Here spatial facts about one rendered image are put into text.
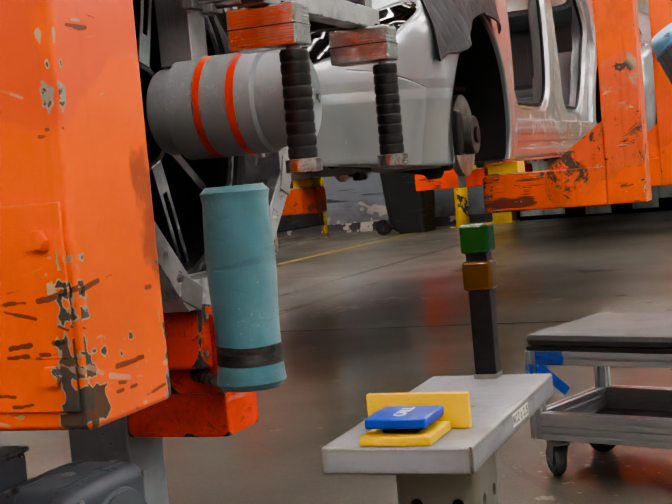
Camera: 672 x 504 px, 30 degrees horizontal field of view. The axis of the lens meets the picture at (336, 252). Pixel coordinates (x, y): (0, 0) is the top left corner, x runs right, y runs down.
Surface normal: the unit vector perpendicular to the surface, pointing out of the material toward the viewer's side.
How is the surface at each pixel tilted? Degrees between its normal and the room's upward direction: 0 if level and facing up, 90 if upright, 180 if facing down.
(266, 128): 131
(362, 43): 90
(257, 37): 90
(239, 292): 92
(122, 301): 90
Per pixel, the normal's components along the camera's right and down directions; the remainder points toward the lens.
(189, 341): -0.36, -0.08
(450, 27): 0.73, -0.12
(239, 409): 0.93, -0.06
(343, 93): 0.14, 0.06
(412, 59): 0.59, -0.02
